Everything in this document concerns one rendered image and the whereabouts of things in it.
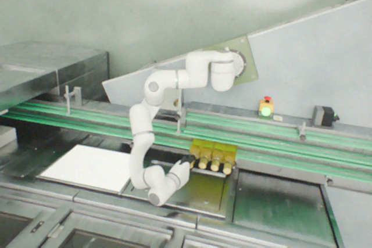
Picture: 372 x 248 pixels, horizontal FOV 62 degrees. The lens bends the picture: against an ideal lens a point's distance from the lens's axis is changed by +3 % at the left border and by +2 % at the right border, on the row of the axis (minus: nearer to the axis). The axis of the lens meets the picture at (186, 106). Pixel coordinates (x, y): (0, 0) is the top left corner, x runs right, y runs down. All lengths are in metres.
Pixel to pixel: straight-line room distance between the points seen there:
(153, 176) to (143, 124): 0.21
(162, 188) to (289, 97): 0.86
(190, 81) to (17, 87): 0.95
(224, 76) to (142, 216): 0.68
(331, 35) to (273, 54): 0.27
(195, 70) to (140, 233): 0.69
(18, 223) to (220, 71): 1.02
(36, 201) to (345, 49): 1.57
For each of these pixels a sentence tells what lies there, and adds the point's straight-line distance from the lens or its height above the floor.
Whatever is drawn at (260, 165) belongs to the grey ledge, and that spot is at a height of 0.88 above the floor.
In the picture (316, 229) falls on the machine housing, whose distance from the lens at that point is 1.51.
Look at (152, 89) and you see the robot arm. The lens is 1.23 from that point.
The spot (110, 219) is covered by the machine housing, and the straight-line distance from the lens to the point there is 1.40.
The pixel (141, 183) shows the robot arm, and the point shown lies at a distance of 1.22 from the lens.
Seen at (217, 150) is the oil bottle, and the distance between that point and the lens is 1.51.
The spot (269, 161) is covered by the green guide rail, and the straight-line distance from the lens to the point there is 1.63.
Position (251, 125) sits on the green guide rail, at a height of 0.92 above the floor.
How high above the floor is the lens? 2.36
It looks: 65 degrees down
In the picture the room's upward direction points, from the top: 146 degrees counter-clockwise
